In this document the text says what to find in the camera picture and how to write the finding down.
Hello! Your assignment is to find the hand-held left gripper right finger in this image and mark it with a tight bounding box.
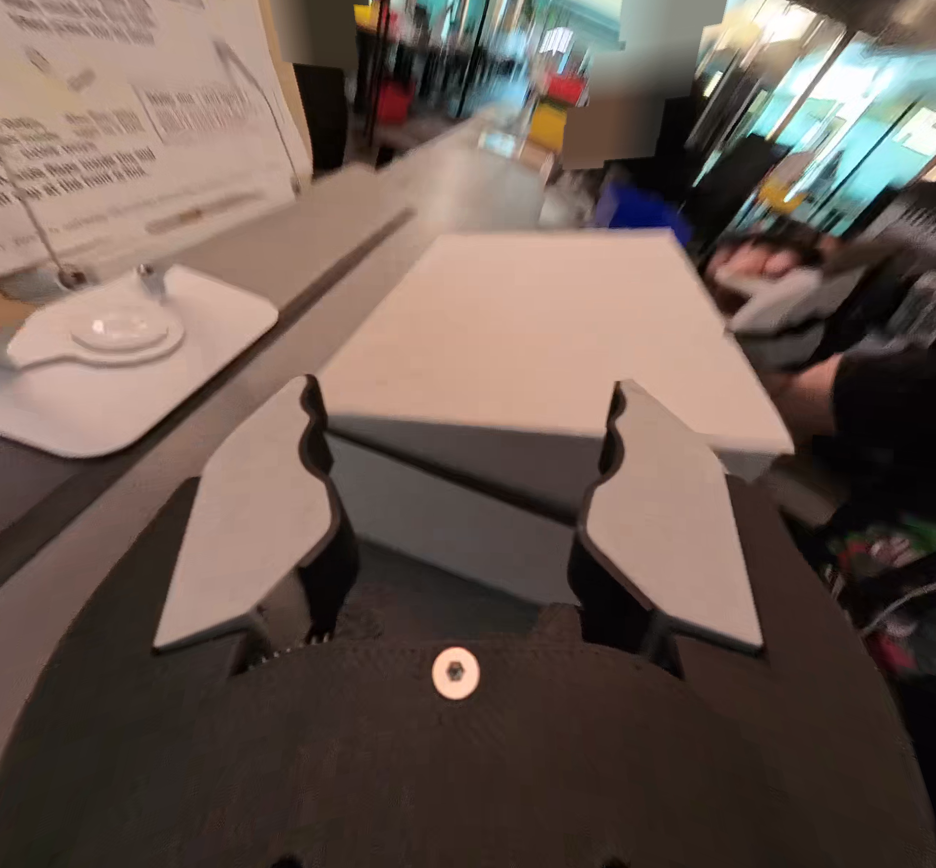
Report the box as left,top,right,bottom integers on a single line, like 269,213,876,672
569,379,765,658

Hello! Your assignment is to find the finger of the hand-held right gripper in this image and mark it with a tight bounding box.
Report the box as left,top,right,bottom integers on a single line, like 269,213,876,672
713,254,823,334

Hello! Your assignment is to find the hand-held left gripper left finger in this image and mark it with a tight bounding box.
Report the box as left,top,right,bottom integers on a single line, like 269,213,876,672
152,374,359,657

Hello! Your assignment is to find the white cardboard mailer box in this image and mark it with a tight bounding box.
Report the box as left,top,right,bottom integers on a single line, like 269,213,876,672
318,230,797,606

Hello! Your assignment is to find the person's right forearm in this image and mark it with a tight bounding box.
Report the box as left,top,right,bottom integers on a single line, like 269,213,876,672
764,356,842,439

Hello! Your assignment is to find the person's black-clothed torso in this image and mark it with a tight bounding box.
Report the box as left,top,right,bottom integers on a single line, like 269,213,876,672
804,341,936,679

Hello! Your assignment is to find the blue bin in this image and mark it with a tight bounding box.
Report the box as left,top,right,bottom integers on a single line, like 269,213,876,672
596,184,693,246

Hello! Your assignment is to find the yellow storage bin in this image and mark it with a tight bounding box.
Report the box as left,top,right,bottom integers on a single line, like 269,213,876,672
530,103,570,146

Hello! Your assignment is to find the printed instruction sheet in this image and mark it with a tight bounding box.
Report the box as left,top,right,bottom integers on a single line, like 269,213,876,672
0,0,313,275

